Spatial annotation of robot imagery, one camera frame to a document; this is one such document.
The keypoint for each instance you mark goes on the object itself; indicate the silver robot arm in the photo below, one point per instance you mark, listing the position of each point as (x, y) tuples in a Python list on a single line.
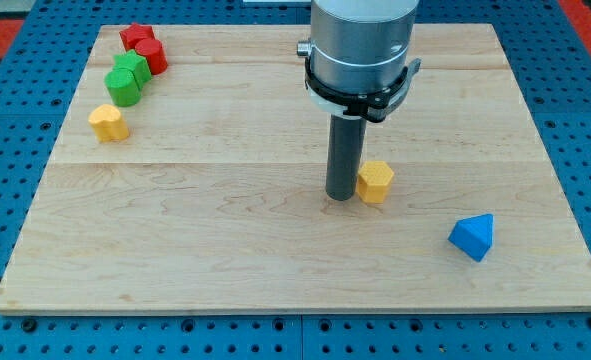
[(359, 46)]

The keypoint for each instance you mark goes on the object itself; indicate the yellow hexagon block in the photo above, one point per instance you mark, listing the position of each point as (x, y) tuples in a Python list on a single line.
[(374, 181)]

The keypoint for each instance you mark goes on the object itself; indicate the yellow heart block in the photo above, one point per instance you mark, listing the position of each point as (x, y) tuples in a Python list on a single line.
[(108, 123)]

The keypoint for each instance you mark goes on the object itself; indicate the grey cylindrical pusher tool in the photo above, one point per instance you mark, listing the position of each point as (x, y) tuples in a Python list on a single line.
[(346, 140)]

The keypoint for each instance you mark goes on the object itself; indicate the wooden board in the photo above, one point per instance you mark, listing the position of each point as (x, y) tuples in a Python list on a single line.
[(215, 203)]

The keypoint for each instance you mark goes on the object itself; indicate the blue triangle block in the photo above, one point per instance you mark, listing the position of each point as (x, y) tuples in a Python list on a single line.
[(474, 235)]

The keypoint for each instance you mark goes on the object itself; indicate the green star block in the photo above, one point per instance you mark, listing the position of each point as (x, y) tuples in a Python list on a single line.
[(136, 64)]

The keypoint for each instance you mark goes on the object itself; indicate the red cylinder block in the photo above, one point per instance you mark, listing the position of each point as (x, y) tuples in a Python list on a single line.
[(153, 51)]

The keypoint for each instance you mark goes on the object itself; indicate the green cylinder block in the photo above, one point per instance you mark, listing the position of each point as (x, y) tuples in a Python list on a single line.
[(122, 87)]

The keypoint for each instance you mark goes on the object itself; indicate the red star block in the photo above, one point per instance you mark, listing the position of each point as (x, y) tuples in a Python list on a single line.
[(135, 33)]

